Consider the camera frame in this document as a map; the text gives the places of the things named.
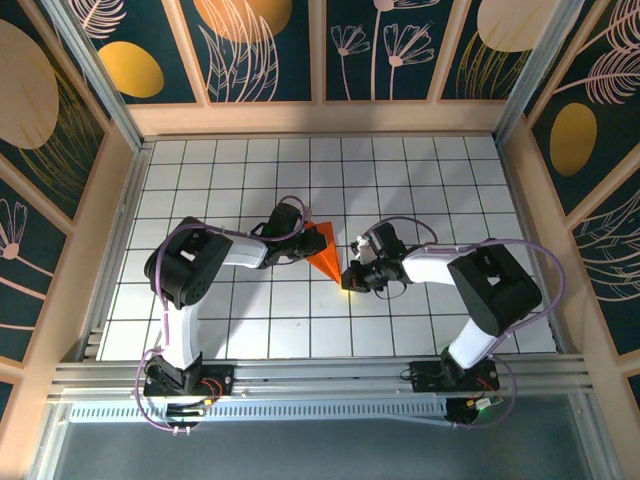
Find orange paper sheet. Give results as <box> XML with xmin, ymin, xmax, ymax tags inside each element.
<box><xmin>304</xmin><ymin>219</ymin><xmax>344</xmax><ymax>289</ymax></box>

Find white grid mat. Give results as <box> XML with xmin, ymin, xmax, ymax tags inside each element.
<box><xmin>97</xmin><ymin>137</ymin><xmax>561</xmax><ymax>361</ymax></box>

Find long aluminium mounting rail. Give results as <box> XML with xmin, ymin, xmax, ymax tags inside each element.
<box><xmin>47</xmin><ymin>353</ymin><xmax>594</xmax><ymax>401</ymax></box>

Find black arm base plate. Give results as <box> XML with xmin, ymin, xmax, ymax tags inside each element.
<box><xmin>143</xmin><ymin>363</ymin><xmax>236</xmax><ymax>397</ymax></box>
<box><xmin>399</xmin><ymin>360</ymin><xmax>501</xmax><ymax>394</ymax></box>

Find perforated grey cable duct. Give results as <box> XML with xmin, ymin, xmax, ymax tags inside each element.
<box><xmin>67</xmin><ymin>399</ymin><xmax>449</xmax><ymax>424</ymax></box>

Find aluminium side rail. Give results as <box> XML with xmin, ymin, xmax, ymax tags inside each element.
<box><xmin>494</xmin><ymin>137</ymin><xmax>576</xmax><ymax>359</ymax></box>
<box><xmin>79</xmin><ymin>139</ymin><xmax>156</xmax><ymax>361</ymax></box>

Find purple cable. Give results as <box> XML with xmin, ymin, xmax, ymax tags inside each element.
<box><xmin>133</xmin><ymin>194</ymin><xmax>316</xmax><ymax>434</ymax></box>
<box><xmin>367</xmin><ymin>215</ymin><xmax>566</xmax><ymax>431</ymax></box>

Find aluminium corner post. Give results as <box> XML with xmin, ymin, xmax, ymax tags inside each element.
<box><xmin>492</xmin><ymin>0</ymin><xmax>601</xmax><ymax>144</ymax></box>
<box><xmin>39</xmin><ymin>0</ymin><xmax>151</xmax><ymax>154</ymax></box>

